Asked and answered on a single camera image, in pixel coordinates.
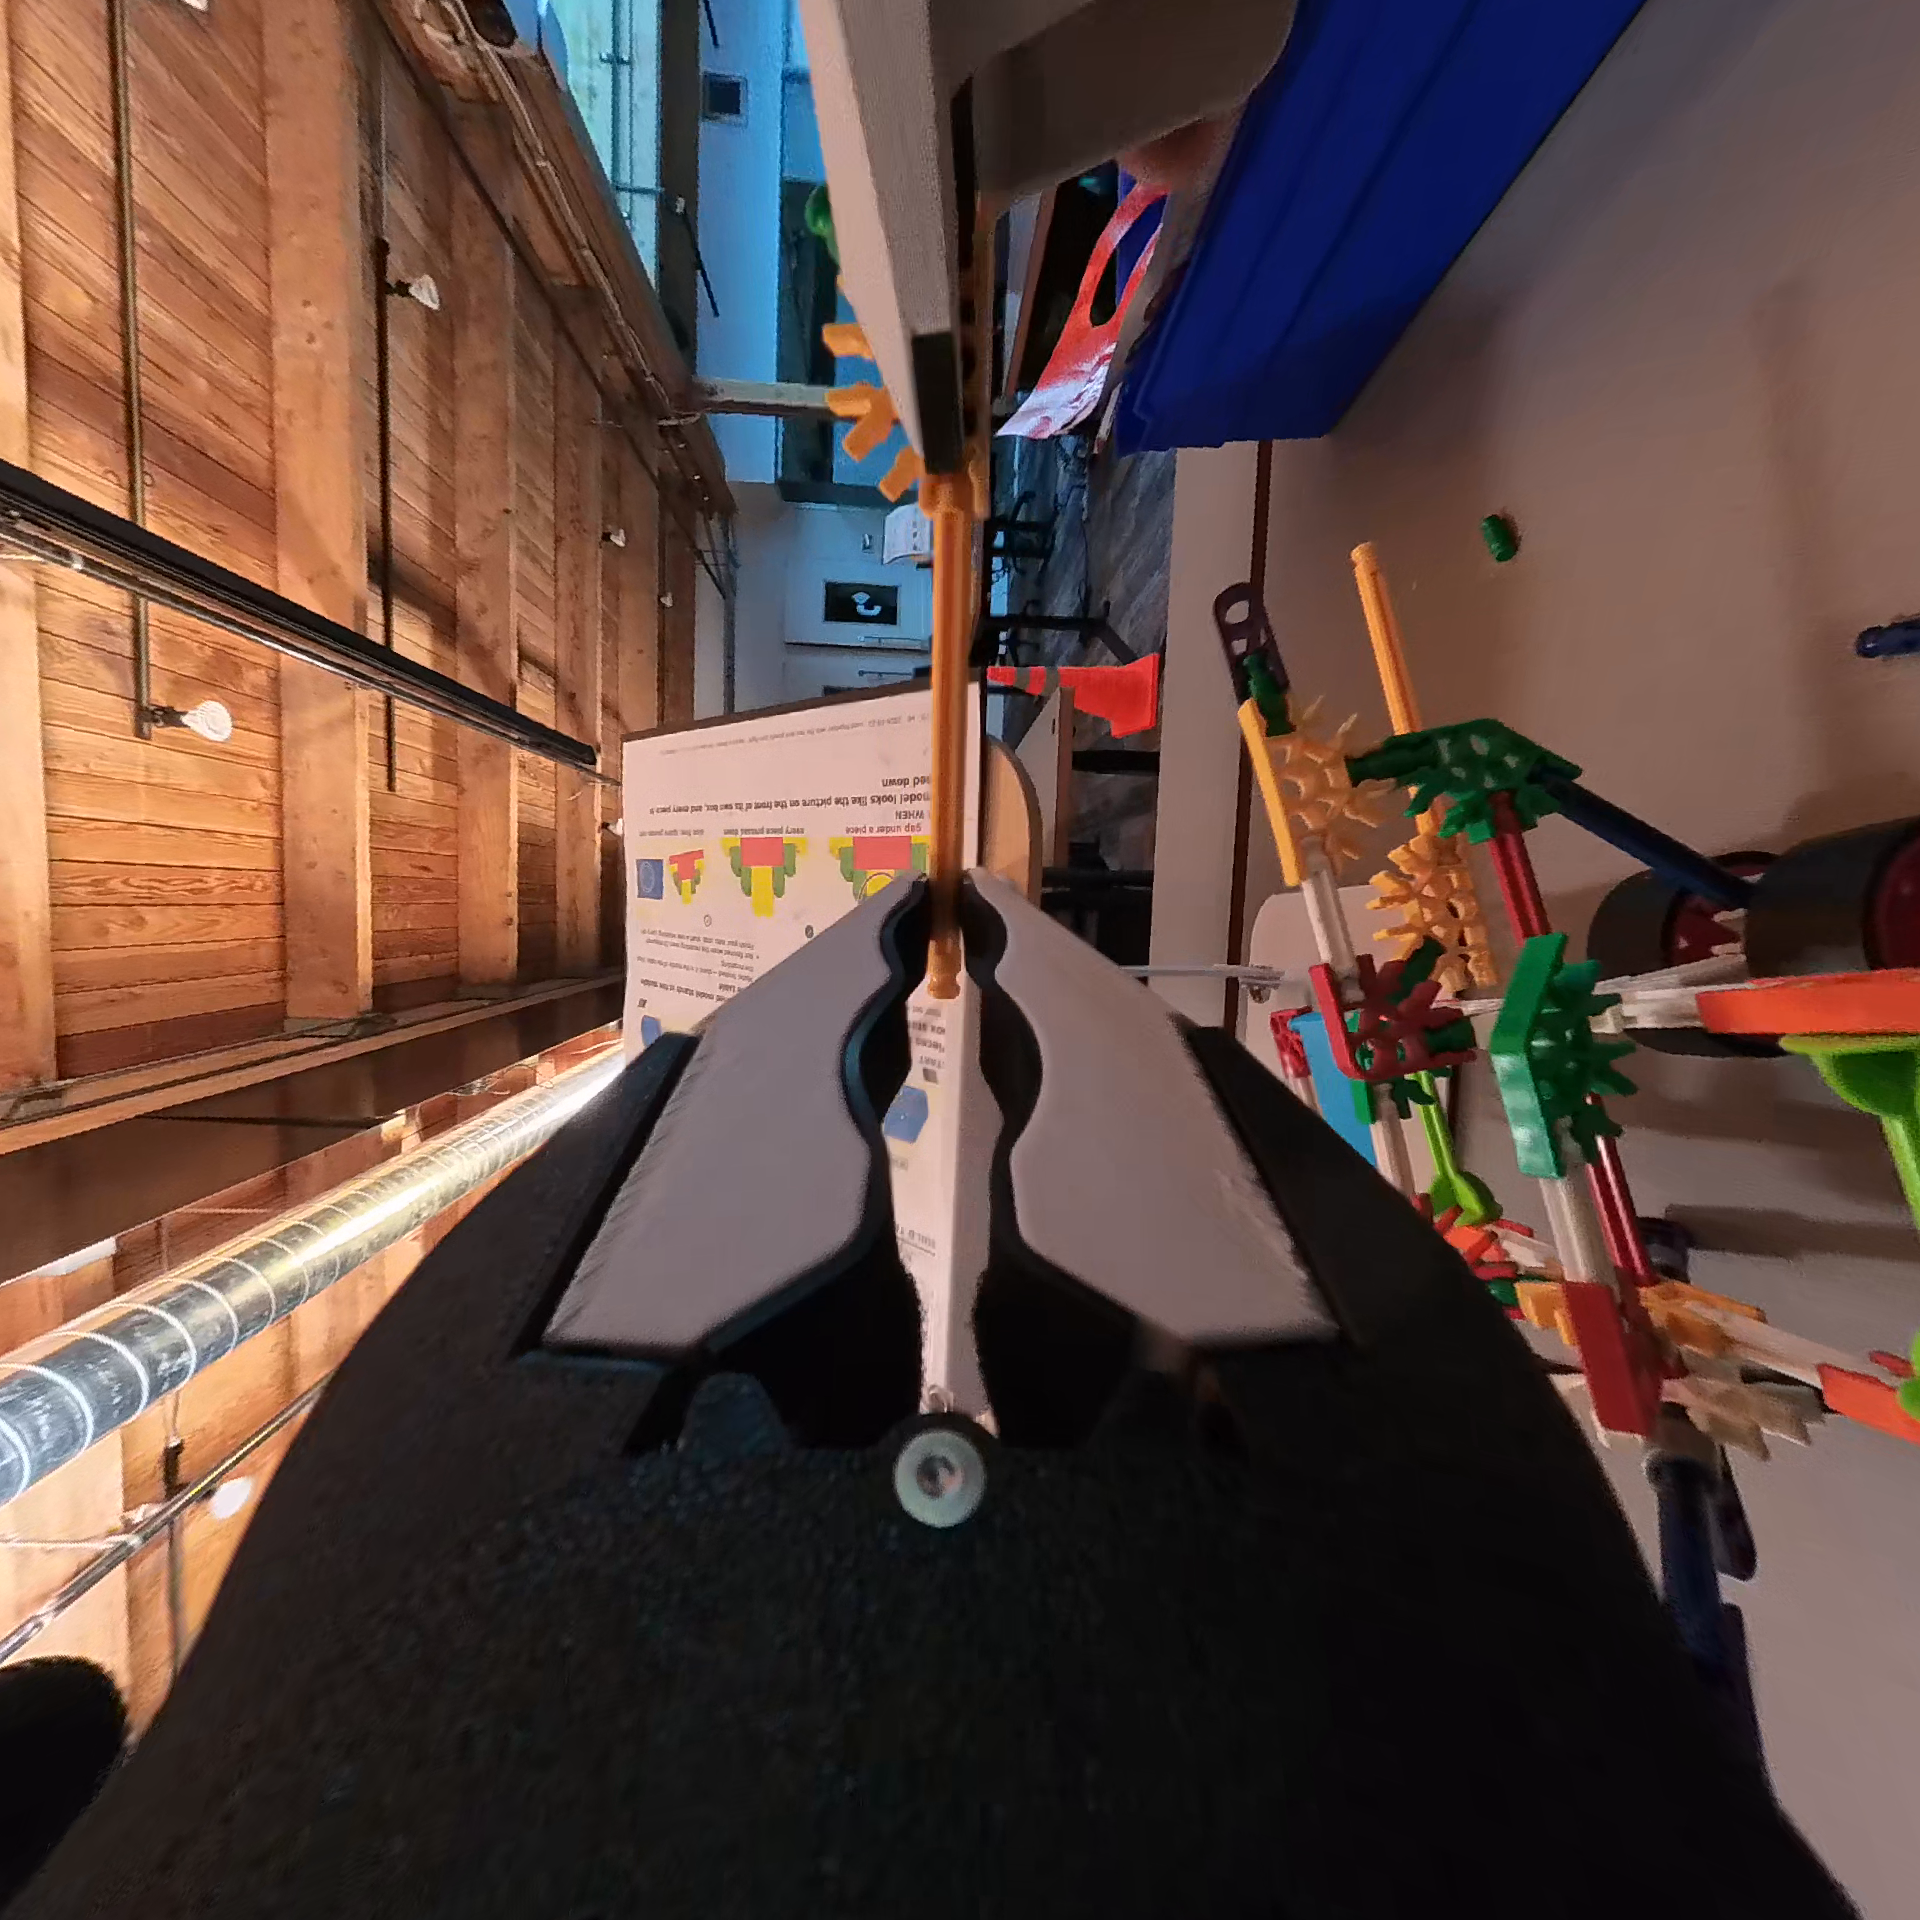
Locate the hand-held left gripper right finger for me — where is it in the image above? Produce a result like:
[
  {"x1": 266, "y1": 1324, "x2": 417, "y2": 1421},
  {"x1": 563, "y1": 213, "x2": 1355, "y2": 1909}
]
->
[{"x1": 968, "y1": 874, "x2": 1343, "y2": 1353}]

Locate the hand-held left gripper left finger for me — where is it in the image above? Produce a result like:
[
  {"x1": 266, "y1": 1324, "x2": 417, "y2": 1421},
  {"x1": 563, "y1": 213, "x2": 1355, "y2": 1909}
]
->
[{"x1": 540, "y1": 878, "x2": 922, "y2": 1356}]

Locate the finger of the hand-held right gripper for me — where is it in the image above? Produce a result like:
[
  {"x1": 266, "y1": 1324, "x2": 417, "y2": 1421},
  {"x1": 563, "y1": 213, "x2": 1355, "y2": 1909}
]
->
[
  {"x1": 801, "y1": 0, "x2": 997, "y2": 470},
  {"x1": 971, "y1": 0, "x2": 1300, "y2": 202}
]

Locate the colourful toy rod airplane model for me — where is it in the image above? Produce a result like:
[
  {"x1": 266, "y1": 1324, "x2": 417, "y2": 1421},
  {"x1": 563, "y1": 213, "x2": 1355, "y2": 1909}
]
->
[{"x1": 1216, "y1": 540, "x2": 1920, "y2": 1697}]

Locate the yellow rod with yellow connector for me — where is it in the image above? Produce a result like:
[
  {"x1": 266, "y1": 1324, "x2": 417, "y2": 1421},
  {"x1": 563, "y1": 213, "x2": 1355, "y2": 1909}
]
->
[{"x1": 805, "y1": 188, "x2": 994, "y2": 1002}]

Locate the red plastic packet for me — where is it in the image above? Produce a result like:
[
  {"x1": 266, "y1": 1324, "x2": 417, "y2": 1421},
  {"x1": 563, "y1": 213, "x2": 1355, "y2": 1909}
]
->
[{"x1": 994, "y1": 181, "x2": 1176, "y2": 441}]

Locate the blue plastic bin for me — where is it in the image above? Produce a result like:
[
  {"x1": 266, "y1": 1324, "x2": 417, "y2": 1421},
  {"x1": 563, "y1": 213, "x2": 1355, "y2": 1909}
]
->
[{"x1": 1119, "y1": 0, "x2": 1652, "y2": 452}]

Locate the white stand with wooden board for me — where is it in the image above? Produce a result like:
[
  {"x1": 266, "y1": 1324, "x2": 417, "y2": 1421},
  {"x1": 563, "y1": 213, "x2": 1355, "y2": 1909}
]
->
[{"x1": 621, "y1": 681, "x2": 1442, "y2": 1426}]

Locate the printed instruction sheet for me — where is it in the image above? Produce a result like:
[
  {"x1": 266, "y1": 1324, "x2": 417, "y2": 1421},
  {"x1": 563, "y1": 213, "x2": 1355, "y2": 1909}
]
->
[{"x1": 621, "y1": 689, "x2": 992, "y2": 1412}]

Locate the orange traffic cone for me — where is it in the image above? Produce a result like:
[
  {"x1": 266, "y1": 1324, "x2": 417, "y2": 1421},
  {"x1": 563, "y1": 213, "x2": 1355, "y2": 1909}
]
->
[{"x1": 984, "y1": 651, "x2": 1165, "y2": 741}]

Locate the silver duct pipe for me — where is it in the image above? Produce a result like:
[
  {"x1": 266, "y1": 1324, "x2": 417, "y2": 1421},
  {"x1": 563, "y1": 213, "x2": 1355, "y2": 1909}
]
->
[{"x1": 0, "y1": 1049, "x2": 628, "y2": 1509}]

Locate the black ceiling rail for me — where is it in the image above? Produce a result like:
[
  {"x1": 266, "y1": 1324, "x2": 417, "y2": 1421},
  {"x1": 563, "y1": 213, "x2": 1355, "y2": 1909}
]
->
[{"x1": 0, "y1": 457, "x2": 601, "y2": 774}]

